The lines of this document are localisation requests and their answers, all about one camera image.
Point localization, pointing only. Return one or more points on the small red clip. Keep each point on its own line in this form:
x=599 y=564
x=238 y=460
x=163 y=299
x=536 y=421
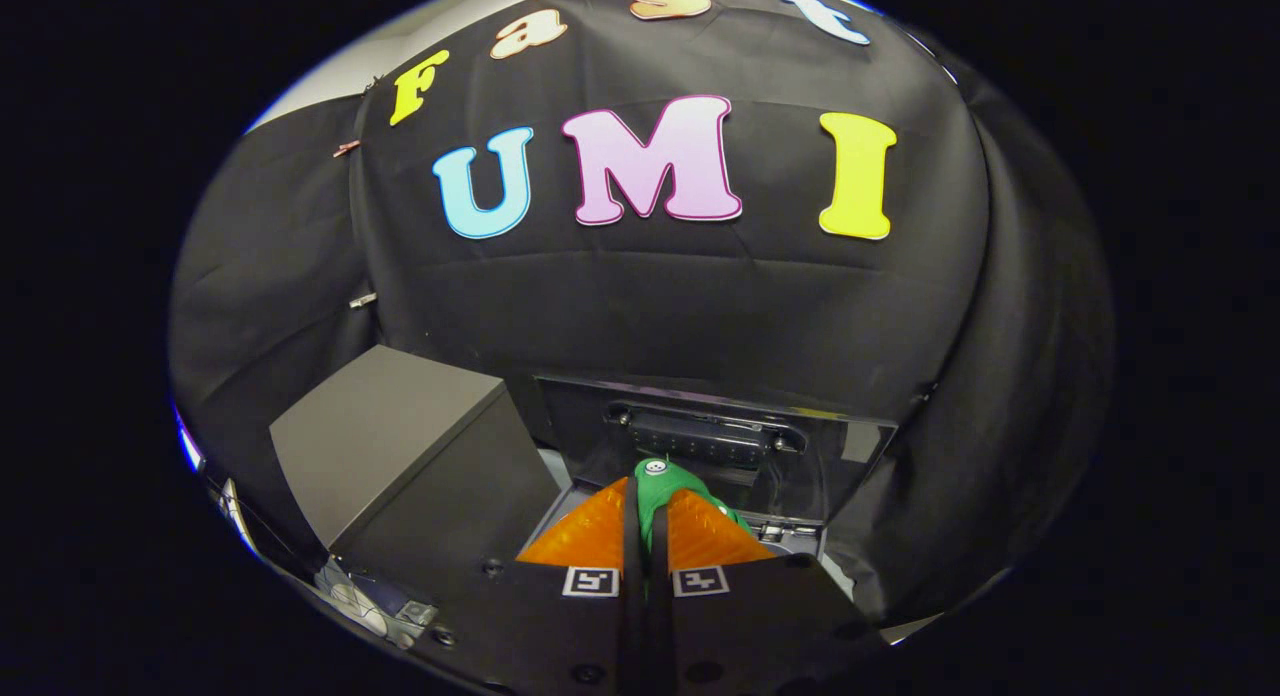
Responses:
x=346 y=148

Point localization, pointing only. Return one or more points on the dark washing machine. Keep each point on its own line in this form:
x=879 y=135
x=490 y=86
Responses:
x=790 y=534

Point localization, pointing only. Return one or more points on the grey cabinet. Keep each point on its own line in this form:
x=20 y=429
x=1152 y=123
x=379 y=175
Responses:
x=390 y=436

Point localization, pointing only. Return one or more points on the green polo shirt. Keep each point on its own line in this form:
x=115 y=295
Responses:
x=660 y=486

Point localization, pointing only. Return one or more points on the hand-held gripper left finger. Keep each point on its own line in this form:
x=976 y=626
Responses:
x=560 y=636

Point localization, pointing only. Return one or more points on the small white clip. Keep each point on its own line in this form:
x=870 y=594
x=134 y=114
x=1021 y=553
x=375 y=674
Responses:
x=362 y=300

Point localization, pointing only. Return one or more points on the dark washing machine lid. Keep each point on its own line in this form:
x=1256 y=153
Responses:
x=830 y=466

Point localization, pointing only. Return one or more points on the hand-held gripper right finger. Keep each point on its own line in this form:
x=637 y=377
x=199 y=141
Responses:
x=750 y=626

